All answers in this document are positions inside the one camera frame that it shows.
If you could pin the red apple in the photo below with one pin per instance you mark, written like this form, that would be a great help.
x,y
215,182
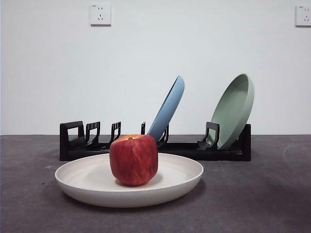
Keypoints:
x,y
134,160

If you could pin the cream yellow plate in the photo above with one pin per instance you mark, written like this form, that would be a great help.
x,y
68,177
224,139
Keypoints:
x,y
85,177

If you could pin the blue plate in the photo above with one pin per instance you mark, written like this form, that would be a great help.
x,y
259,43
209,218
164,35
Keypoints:
x,y
170,106

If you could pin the black plate rack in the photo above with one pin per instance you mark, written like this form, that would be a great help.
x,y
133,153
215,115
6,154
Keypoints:
x,y
194,152

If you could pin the green plate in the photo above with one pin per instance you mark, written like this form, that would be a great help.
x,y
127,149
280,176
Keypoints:
x,y
233,109

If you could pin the white wall socket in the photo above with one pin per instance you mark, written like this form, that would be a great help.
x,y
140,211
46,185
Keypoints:
x,y
100,14
303,15

